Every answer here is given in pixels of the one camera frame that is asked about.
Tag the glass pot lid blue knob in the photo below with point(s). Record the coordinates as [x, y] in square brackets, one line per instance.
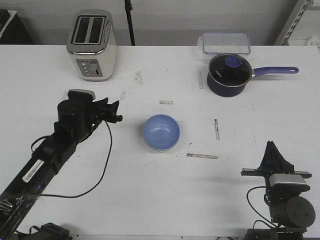
[230, 70]

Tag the dark blue saucepan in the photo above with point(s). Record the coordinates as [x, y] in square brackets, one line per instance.
[228, 92]

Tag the black tripod pole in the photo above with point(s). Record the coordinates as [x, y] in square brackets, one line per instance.
[128, 8]

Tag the blue bowl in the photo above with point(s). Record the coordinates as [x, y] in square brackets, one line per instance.
[161, 131]

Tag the clear plastic food container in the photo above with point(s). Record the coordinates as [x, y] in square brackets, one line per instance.
[214, 43]

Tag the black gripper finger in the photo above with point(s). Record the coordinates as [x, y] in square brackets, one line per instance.
[279, 162]
[267, 160]
[112, 107]

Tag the white slotted shelf upright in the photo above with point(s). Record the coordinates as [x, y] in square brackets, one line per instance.
[302, 27]

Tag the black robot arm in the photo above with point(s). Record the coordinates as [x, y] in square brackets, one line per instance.
[290, 213]
[45, 163]

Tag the cream two-slot toaster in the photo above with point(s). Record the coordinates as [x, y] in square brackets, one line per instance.
[92, 45]

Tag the light green bowl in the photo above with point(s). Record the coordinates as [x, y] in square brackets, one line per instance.
[161, 149]

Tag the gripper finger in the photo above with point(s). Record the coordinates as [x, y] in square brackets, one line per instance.
[113, 118]

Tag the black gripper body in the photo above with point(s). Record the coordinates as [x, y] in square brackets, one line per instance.
[78, 118]
[257, 172]

